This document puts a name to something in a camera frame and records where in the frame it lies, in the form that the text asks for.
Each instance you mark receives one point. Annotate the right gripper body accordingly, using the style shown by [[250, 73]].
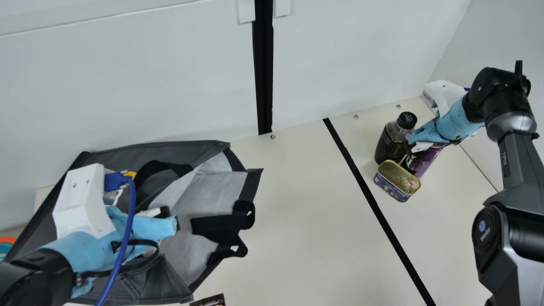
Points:
[[454, 121]]

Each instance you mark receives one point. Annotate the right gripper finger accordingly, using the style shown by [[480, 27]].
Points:
[[420, 147]]

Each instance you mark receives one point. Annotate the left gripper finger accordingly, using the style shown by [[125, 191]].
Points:
[[153, 212]]

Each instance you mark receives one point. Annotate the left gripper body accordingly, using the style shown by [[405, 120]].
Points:
[[85, 250]]

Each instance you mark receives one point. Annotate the purple can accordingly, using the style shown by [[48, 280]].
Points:
[[427, 161]]

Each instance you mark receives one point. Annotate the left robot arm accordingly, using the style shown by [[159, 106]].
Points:
[[29, 280]]

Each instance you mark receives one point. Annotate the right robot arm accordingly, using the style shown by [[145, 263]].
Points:
[[514, 161]]

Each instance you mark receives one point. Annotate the dark coffee bottle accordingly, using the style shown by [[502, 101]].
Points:
[[389, 144]]

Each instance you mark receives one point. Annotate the rectangular tin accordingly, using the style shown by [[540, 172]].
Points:
[[397, 176]]

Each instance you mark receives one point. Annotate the black strip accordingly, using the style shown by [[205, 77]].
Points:
[[374, 204]]

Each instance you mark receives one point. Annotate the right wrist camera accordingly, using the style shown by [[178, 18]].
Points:
[[442, 95]]

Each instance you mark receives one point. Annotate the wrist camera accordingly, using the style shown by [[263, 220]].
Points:
[[442, 95], [80, 204]]

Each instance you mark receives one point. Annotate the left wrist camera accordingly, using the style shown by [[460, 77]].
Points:
[[80, 204]]

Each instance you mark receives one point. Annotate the black post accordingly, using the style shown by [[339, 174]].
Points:
[[263, 63]]

